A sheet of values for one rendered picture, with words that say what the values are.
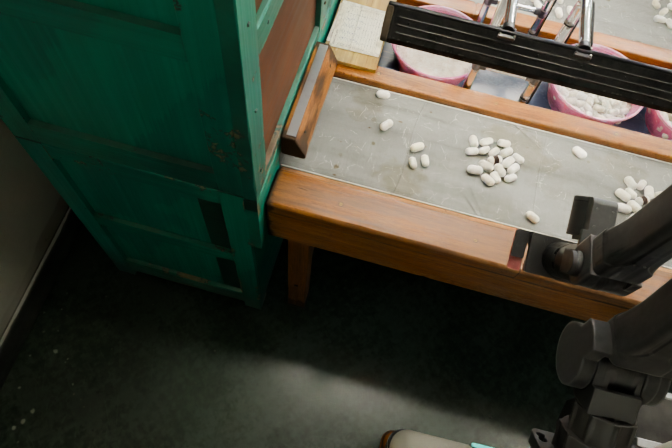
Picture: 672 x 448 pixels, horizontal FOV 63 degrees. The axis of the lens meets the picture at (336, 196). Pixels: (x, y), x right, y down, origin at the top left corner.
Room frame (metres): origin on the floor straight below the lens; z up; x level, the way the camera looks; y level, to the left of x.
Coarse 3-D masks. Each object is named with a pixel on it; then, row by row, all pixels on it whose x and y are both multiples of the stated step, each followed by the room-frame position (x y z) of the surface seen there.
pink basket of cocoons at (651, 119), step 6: (648, 114) 1.04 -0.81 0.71; (654, 114) 1.01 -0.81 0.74; (660, 114) 0.99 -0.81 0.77; (648, 120) 1.02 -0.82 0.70; (654, 120) 1.00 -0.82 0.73; (660, 120) 0.98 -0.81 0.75; (648, 126) 1.01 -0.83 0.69; (654, 126) 0.99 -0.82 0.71; (660, 126) 0.98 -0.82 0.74; (666, 126) 0.96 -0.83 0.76; (654, 132) 0.99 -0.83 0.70; (660, 132) 0.97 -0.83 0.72; (666, 132) 0.96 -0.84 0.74
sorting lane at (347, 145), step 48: (336, 96) 0.90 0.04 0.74; (336, 144) 0.75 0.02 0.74; (384, 144) 0.78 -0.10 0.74; (432, 144) 0.80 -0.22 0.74; (528, 144) 0.85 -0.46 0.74; (576, 144) 0.87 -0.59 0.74; (384, 192) 0.64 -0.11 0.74; (432, 192) 0.66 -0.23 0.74; (480, 192) 0.68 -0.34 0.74; (528, 192) 0.71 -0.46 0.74; (576, 192) 0.73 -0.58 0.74; (576, 240) 0.60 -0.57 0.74
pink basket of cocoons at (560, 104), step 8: (600, 48) 1.20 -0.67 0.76; (608, 48) 1.20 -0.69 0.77; (624, 56) 1.17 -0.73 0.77; (552, 88) 1.04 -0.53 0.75; (552, 96) 1.03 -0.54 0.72; (560, 96) 0.99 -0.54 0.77; (552, 104) 1.03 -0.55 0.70; (560, 104) 1.00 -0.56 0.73; (568, 104) 0.97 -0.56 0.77; (632, 104) 1.04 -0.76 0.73; (568, 112) 0.98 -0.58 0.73; (576, 112) 0.96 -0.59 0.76; (632, 112) 1.00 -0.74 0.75; (592, 120) 0.95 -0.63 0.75; (600, 120) 0.94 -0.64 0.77; (608, 120) 0.94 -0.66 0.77; (616, 120) 0.95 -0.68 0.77; (624, 120) 0.95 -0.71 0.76
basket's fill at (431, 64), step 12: (396, 48) 1.11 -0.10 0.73; (408, 48) 1.11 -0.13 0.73; (408, 60) 1.07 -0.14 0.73; (420, 60) 1.08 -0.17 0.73; (432, 60) 1.09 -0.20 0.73; (444, 60) 1.09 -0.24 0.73; (456, 60) 1.10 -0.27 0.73; (432, 72) 1.04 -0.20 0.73; (444, 72) 1.05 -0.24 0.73; (456, 72) 1.06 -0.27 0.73
